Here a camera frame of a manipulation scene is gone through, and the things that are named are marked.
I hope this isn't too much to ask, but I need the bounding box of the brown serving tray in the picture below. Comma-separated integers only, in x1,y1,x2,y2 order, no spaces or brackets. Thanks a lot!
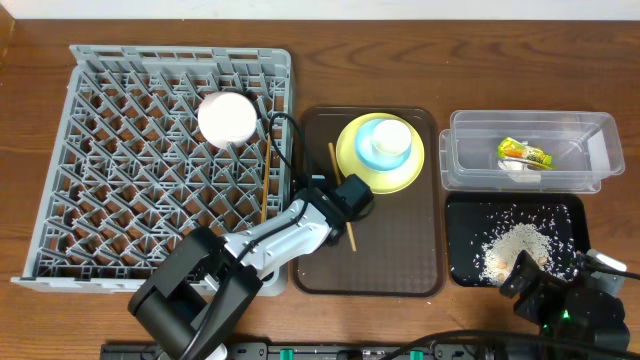
291,107,445,297

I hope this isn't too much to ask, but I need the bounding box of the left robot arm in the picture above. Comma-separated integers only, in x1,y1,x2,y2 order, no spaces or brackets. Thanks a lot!
128,175,374,359

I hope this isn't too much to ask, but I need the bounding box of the white cup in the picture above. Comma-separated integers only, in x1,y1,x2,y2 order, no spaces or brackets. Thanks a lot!
371,120,412,156

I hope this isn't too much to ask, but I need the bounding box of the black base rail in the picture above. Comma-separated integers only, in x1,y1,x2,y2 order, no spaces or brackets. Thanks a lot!
99,342,507,360

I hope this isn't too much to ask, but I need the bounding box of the clear plastic bin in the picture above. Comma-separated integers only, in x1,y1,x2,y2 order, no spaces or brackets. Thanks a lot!
439,110,625,193

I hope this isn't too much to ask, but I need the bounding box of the grey plastic dish rack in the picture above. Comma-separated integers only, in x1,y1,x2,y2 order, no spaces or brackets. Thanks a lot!
15,45,295,293

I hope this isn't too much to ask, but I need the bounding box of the white bowl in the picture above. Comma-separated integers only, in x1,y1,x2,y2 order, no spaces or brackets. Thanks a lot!
197,92,258,149

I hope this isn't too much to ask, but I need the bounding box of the white tissue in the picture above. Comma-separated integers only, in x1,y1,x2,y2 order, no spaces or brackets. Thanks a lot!
498,159,541,183

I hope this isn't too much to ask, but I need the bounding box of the pile of rice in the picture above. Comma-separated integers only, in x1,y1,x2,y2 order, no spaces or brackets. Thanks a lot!
470,203,575,286

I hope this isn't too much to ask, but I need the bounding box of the black waste tray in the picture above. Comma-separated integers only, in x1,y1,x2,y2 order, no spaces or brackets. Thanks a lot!
445,193,591,287

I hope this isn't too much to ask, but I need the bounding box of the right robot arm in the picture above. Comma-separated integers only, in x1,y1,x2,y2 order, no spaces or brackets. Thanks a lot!
500,251,630,351

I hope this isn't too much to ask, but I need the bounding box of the light blue small plate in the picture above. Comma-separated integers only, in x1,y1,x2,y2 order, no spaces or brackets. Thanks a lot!
355,119,412,172

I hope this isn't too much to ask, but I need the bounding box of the green orange snack wrapper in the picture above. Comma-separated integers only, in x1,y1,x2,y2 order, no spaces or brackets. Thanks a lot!
496,137,554,170

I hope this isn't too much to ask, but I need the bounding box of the yellow plate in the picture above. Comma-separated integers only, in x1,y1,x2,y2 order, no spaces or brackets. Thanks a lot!
335,113,425,194

